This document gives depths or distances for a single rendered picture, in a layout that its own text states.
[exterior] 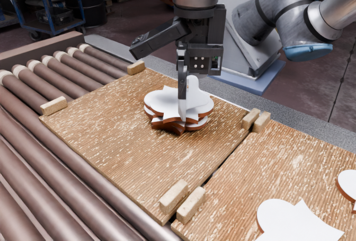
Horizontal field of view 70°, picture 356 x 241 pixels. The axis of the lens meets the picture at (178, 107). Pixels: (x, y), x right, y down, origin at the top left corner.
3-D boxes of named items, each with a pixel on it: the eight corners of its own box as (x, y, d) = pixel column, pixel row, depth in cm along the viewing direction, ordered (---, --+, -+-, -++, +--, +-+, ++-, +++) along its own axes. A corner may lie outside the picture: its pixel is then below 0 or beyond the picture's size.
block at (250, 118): (252, 115, 62) (254, 106, 60) (259, 118, 61) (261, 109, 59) (240, 127, 58) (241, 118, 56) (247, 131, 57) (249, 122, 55)
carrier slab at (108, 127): (144, 70, 84) (143, 65, 83) (260, 122, 62) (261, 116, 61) (39, 122, 62) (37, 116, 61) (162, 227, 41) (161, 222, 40)
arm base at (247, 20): (242, 2, 93) (265, -17, 85) (266, 36, 95) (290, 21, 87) (224, 14, 83) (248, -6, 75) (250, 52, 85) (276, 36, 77)
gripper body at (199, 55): (220, 80, 46) (228, 11, 39) (172, 79, 46) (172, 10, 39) (217, 61, 52) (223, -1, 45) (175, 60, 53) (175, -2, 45)
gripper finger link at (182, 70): (186, 100, 45) (187, 50, 43) (177, 100, 45) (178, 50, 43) (186, 96, 50) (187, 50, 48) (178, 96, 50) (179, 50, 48)
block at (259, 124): (262, 118, 61) (264, 109, 59) (269, 121, 60) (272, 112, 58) (251, 131, 57) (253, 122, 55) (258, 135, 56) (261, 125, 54)
